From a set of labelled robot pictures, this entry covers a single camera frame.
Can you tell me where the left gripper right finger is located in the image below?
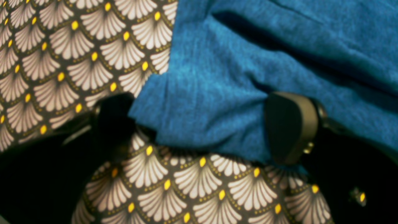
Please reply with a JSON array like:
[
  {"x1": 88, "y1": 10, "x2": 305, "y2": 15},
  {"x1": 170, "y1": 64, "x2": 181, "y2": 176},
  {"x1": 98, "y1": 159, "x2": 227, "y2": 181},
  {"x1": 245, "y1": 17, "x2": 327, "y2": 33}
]
[{"x1": 264, "y1": 92, "x2": 397, "y2": 224}]

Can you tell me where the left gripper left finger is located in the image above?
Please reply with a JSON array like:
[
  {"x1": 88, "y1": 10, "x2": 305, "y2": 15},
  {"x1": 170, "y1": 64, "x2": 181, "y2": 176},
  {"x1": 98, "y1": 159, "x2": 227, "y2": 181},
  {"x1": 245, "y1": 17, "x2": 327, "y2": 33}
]
[{"x1": 0, "y1": 92, "x2": 135, "y2": 224}]

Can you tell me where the fan-patterned tablecloth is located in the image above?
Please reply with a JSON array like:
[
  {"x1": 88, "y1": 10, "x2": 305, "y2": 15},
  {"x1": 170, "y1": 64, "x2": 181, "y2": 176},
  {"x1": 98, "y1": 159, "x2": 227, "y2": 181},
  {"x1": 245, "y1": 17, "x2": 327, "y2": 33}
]
[{"x1": 1, "y1": 0, "x2": 334, "y2": 224}]

